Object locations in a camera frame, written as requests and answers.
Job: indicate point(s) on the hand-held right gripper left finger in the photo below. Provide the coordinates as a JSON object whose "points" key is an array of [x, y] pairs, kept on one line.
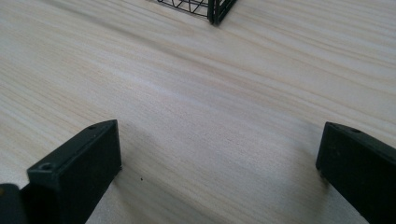
{"points": [[77, 174]]}

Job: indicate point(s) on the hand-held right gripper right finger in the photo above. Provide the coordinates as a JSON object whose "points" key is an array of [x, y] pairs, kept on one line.
{"points": [[361, 168]]}

